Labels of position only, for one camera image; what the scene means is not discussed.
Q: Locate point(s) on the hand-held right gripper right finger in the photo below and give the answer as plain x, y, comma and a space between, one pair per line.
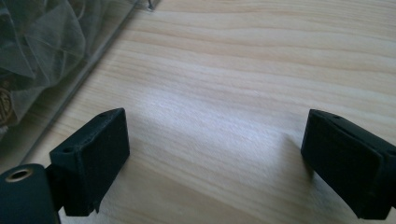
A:
348, 161

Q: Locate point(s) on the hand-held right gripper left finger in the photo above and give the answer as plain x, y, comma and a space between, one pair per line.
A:
93, 168

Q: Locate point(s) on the clear acrylic box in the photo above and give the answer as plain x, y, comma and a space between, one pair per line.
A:
90, 53

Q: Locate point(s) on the sheer grey mesh pouch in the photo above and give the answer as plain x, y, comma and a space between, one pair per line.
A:
37, 53

